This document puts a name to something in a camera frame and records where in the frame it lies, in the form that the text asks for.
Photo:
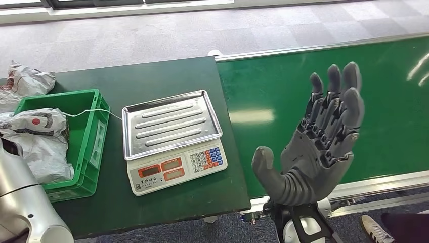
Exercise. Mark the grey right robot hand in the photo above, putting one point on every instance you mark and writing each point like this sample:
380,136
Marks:
308,167

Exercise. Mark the grey poly mailer red print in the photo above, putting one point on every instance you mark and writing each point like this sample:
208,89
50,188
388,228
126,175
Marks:
40,144

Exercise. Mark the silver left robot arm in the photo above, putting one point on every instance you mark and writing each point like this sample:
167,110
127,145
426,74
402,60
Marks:
23,208

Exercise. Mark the green conveyor belt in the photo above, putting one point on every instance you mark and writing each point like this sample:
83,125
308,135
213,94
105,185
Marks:
268,87

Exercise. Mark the white round conveyor foot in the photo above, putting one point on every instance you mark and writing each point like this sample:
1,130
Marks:
215,52

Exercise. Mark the person's white shoe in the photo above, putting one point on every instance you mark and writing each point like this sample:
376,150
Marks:
375,229

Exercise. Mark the white table foot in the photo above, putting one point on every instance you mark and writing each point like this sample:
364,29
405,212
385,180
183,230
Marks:
211,219

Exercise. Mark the person's leg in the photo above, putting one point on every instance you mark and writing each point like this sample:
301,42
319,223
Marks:
407,228

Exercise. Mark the white scale with steel tray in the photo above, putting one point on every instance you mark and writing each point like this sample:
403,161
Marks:
172,134

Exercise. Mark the green plastic crate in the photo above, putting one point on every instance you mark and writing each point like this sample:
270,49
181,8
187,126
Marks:
88,141

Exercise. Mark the crumpled grey poly bag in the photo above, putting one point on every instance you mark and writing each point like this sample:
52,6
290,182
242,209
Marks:
28,80

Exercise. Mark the dark window frame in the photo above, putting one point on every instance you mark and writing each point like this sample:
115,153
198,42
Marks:
100,3

